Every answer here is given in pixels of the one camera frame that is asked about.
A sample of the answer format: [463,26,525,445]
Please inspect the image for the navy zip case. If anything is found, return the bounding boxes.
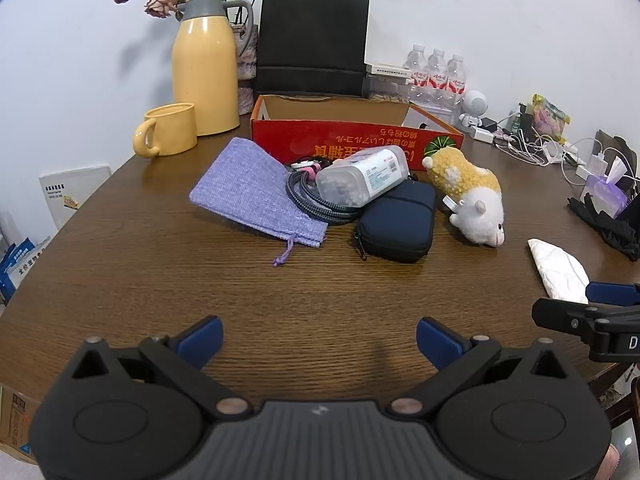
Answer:
[353,179,437,264]

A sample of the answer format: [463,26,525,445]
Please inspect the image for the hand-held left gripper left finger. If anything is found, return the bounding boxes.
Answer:
[70,315,253,418]

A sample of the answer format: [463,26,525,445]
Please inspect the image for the pink cable strap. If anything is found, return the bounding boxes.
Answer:
[291,157,323,178]

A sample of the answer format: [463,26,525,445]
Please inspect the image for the clear plastic swab jar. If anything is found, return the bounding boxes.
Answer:
[315,146,411,209]

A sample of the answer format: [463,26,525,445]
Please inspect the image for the purple tissue pack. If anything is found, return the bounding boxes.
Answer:
[585,156,636,213]

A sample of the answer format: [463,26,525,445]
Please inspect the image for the purple drawstring pouch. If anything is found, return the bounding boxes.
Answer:
[189,137,329,267]

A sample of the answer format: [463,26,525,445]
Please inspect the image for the colourful snack packet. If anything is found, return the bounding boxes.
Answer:
[531,94,572,141]

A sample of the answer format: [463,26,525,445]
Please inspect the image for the brown cardboard carton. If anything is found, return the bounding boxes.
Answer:
[0,385,43,463]

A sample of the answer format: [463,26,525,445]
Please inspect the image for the grey braided cable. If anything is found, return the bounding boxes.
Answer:
[286,157,363,222]

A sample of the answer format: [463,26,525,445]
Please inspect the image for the white robot figure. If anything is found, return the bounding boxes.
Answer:
[459,90,491,128]

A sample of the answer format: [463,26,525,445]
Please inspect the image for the red cardboard box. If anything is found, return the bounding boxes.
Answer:
[250,94,465,171]

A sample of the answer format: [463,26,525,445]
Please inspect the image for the white cable tangle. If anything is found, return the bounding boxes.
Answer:
[495,127,588,168]

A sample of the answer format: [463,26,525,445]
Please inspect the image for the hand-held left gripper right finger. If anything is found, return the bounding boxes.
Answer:
[387,317,571,418]

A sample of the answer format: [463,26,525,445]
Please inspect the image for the black gloves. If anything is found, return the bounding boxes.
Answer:
[567,192,640,263]

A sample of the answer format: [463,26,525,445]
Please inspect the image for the clear sunflower seed container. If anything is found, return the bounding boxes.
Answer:
[367,75,413,106]

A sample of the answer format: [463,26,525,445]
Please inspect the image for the white flat box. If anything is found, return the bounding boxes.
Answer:
[365,62,416,78]

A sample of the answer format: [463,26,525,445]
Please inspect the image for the yellow thermos jug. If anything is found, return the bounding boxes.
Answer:
[171,0,255,137]

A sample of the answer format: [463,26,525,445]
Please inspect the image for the wooden chair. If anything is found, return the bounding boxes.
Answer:
[587,360,640,441]

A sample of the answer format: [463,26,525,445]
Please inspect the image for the dark brown bag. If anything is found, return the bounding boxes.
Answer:
[595,130,638,171]

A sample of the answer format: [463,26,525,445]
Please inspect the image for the blue white packets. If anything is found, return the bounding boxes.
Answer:
[0,236,51,306]

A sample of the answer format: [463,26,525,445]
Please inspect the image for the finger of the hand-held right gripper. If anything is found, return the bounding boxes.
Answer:
[586,282,640,306]
[531,298,608,345]

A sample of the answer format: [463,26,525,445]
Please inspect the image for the yellow ceramic mug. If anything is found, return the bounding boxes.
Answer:
[132,103,199,159]

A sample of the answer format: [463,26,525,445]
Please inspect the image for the black paper bag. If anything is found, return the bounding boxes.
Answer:
[255,0,371,97]

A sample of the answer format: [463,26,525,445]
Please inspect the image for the white crumpled tissue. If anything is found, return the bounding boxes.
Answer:
[527,238,591,306]

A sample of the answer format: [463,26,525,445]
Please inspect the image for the white booklet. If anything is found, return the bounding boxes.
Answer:
[39,164,112,231]

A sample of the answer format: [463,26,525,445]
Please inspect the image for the white wall charger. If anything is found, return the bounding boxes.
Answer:
[575,152,608,181]

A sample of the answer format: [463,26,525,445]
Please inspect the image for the pink mottled vase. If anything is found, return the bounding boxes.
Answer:
[236,24,261,116]

